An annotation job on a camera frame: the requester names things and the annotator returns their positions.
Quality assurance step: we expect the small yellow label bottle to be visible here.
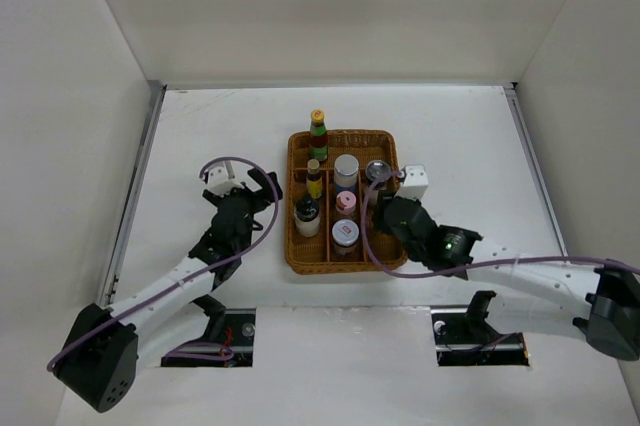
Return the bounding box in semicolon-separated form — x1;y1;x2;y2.
306;159;323;200

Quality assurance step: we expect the white salt grinder black top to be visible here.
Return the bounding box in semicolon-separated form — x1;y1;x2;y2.
294;194;320;238

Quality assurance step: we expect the silver top pepper grinder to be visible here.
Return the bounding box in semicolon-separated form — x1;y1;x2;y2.
364;159;391;202

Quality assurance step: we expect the white lid round jar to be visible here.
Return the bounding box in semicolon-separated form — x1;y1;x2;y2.
331;219;360;256

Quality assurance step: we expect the pink lid spice jar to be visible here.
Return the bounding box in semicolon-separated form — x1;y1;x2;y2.
335;190;358;220

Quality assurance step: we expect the red sauce bottle yellow cap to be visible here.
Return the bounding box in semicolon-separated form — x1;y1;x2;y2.
309;109;328;163

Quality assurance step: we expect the tall blue label spice jar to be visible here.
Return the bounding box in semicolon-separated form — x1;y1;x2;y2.
333;154;359;194

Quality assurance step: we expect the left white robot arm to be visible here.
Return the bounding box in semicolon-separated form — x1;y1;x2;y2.
47;165;283;413

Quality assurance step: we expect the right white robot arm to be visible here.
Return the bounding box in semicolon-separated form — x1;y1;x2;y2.
373;194;639;362

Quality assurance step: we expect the brown wicker divided basket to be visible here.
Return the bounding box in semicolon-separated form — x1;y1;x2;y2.
284;129;407;275

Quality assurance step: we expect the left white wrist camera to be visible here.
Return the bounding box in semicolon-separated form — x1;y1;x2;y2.
200;161;242;196

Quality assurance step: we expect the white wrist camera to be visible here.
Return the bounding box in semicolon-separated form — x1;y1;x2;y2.
396;164;429;201
200;161;242;196

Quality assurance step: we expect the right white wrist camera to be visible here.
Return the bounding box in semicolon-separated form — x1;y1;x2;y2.
396;164;429;201

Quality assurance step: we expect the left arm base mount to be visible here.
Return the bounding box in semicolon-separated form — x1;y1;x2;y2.
160;296;257;368

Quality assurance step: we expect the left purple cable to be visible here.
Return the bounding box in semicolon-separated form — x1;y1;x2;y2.
46;156;281;372

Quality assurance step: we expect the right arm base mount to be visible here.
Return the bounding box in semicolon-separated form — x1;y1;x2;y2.
430;291;529;367

